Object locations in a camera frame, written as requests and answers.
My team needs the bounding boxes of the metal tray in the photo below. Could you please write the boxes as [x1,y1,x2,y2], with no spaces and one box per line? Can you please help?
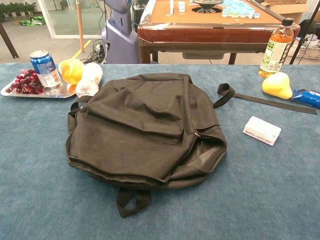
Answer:
[0,74,78,99]

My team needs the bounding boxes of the yellow toy pear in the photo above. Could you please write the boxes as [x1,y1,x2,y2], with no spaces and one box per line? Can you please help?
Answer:
[261,71,293,100]

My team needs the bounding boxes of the blue mahjong tile pile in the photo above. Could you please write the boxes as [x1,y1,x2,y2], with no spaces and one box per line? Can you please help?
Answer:
[221,0,261,20]

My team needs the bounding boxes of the black tripod stand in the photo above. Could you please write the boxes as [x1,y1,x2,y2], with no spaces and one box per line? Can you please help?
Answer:
[289,0,320,65]

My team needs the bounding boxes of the black mahjong table dial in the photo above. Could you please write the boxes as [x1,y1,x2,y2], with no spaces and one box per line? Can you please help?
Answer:
[191,0,223,14]

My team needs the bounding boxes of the black slanted table leg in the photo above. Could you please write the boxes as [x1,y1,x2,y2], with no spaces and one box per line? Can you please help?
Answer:
[0,22,20,60]

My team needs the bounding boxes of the green object on floor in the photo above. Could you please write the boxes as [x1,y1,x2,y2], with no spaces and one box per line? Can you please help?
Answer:
[19,16,46,26]

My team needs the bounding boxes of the blue carpet table cover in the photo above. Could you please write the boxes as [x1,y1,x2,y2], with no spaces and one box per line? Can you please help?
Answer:
[0,62,320,240]

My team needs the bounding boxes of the red grape bunch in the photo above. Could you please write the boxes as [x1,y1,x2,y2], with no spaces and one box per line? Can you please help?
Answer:
[6,68,45,95]

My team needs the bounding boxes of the blue snack packet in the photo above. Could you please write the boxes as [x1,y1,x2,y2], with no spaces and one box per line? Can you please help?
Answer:
[291,88,320,110]

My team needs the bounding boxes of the small white box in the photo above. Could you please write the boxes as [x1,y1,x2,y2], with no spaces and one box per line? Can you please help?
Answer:
[242,115,283,147]

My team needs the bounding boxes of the floor cable tangle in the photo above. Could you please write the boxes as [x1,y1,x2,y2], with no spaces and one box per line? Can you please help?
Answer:
[83,38,111,65]

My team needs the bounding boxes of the tea bottle with black cap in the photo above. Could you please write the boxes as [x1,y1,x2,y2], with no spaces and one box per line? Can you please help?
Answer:
[258,17,295,80]

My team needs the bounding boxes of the cardboard box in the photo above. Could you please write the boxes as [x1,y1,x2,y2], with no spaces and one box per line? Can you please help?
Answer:
[259,0,312,25]

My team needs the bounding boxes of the green potted plants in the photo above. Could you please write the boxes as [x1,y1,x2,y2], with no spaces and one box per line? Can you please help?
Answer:
[0,1,38,22]

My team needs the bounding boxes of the white framed glass partition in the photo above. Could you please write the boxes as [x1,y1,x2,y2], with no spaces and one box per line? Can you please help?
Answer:
[37,0,111,40]

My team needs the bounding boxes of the orange yellow toy fruit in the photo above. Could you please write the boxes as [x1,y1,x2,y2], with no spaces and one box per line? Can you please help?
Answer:
[57,58,86,86]

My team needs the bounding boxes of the lavender robot base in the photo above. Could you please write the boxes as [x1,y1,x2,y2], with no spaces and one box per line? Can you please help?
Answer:
[101,0,141,65]

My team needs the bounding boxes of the white pink bottle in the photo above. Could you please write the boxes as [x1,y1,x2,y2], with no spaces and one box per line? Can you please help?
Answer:
[75,62,104,98]

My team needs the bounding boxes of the white plastic basket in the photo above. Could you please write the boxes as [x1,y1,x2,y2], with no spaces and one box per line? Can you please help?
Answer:
[287,37,320,60]

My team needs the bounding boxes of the black fabric backpack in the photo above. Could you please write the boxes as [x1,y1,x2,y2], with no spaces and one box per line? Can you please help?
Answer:
[65,72,318,219]

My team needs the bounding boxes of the brown mahjong table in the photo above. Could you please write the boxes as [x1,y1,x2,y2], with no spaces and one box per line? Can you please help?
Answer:
[136,0,301,65]

